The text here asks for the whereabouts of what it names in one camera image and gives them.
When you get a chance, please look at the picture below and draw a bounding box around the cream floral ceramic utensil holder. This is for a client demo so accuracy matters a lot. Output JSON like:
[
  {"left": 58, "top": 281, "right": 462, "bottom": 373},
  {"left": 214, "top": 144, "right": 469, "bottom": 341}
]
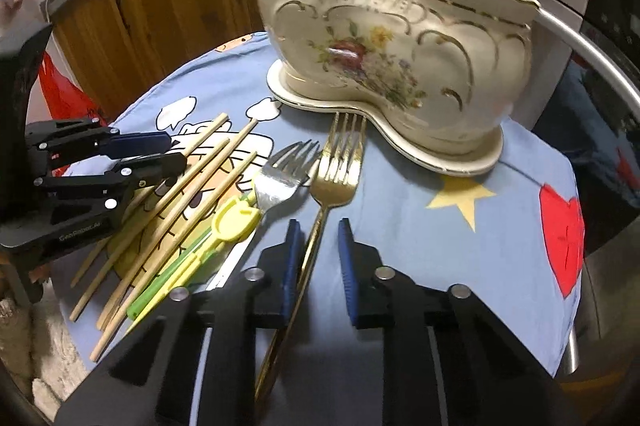
[{"left": 252, "top": 0, "right": 540, "bottom": 151}]

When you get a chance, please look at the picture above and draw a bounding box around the gold fork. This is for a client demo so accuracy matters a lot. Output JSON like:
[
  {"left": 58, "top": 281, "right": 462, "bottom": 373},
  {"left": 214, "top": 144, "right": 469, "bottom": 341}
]
[{"left": 254, "top": 112, "right": 369, "bottom": 404}]

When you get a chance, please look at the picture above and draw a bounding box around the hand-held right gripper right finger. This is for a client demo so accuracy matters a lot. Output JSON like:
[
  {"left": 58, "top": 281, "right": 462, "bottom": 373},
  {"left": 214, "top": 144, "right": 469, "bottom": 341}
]
[{"left": 337, "top": 218, "right": 583, "bottom": 426}]

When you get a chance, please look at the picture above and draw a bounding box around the silver oven door handle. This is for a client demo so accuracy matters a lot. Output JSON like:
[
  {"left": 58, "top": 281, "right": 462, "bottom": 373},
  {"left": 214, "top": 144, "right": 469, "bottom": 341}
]
[{"left": 509, "top": 0, "right": 640, "bottom": 104}]

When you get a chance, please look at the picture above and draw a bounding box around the wooden kitchen base cabinet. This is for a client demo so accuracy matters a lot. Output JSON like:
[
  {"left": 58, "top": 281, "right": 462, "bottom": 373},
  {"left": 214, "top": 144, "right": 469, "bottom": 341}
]
[{"left": 50, "top": 0, "right": 486, "bottom": 107}]

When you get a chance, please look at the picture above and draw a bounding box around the silver fork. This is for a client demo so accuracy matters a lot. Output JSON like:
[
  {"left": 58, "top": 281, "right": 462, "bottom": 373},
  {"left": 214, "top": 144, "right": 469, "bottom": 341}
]
[{"left": 207, "top": 141, "right": 322, "bottom": 293}]

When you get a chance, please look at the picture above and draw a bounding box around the cream ceramic drip tray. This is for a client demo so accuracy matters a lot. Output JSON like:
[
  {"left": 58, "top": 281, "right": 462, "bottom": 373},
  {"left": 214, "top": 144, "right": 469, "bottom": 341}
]
[{"left": 266, "top": 58, "right": 505, "bottom": 177}]

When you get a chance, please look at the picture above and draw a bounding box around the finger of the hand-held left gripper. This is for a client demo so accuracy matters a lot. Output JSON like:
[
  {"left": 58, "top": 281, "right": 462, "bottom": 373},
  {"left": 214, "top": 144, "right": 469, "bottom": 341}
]
[
  {"left": 25, "top": 118, "right": 174, "bottom": 167},
  {"left": 32, "top": 151, "right": 189, "bottom": 227}
]

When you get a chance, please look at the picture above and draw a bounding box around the blue cartoon printed tablecloth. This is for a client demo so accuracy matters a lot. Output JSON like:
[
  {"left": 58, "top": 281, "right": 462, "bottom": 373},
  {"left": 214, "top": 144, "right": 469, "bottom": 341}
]
[{"left": 50, "top": 30, "right": 586, "bottom": 426}]

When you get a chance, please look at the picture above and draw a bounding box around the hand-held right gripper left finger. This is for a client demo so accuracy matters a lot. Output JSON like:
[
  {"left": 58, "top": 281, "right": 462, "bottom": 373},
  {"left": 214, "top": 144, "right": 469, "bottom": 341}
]
[{"left": 54, "top": 219, "right": 307, "bottom": 426}]

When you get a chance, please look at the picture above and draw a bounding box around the yellow stemmed tulip utensil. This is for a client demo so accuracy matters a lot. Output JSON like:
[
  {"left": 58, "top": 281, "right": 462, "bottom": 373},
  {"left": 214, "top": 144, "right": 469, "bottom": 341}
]
[{"left": 132, "top": 198, "right": 262, "bottom": 331}]

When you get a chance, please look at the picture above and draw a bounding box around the stainless steel oven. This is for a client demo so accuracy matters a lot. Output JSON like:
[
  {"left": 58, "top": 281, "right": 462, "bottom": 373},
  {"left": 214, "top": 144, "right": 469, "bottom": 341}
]
[{"left": 480, "top": 0, "right": 640, "bottom": 382}]

